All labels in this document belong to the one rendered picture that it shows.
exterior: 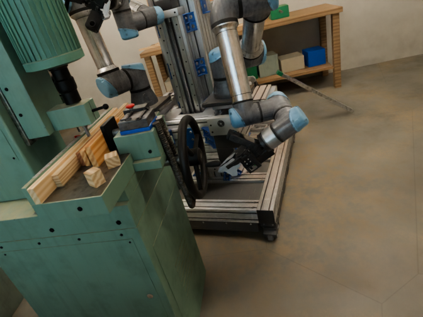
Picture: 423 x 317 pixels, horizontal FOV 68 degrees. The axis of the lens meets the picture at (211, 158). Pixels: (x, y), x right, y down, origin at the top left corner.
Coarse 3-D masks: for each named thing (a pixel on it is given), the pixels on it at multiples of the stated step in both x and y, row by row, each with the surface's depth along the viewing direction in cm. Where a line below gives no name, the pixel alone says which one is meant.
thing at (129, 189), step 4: (136, 172) 101; (140, 172) 104; (132, 176) 98; (136, 176) 101; (140, 176) 104; (132, 180) 98; (136, 180) 100; (128, 184) 95; (132, 184) 97; (136, 184) 100; (128, 188) 94; (132, 188) 97; (124, 192) 92; (128, 192) 94; (132, 192) 96; (120, 196) 93; (124, 196) 93; (128, 196) 94; (120, 200) 94; (124, 200) 94; (128, 200) 94
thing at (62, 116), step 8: (64, 104) 103; (72, 104) 100; (80, 104) 98; (88, 104) 100; (48, 112) 100; (56, 112) 100; (64, 112) 100; (72, 112) 99; (80, 112) 99; (88, 112) 100; (96, 112) 105; (56, 120) 101; (64, 120) 101; (72, 120) 101; (80, 120) 100; (88, 120) 100; (56, 128) 103; (64, 128) 103
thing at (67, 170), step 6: (120, 108) 133; (114, 114) 127; (120, 114) 130; (72, 156) 97; (66, 162) 94; (72, 162) 95; (78, 162) 97; (60, 168) 91; (66, 168) 91; (72, 168) 94; (78, 168) 97; (54, 174) 88; (60, 174) 89; (66, 174) 91; (72, 174) 94; (54, 180) 88; (60, 180) 88; (66, 180) 91; (60, 186) 89
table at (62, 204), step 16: (128, 160) 97; (144, 160) 99; (160, 160) 97; (80, 176) 92; (112, 176) 88; (128, 176) 96; (64, 192) 85; (80, 192) 83; (96, 192) 81; (112, 192) 85; (48, 208) 83; (64, 208) 83; (80, 208) 82; (96, 208) 82; (112, 208) 84
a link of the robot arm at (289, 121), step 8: (280, 112) 104; (288, 112) 102; (296, 112) 100; (280, 120) 103; (288, 120) 101; (296, 120) 100; (304, 120) 100; (272, 128) 104; (280, 128) 102; (288, 128) 101; (296, 128) 101; (280, 136) 103; (288, 136) 103
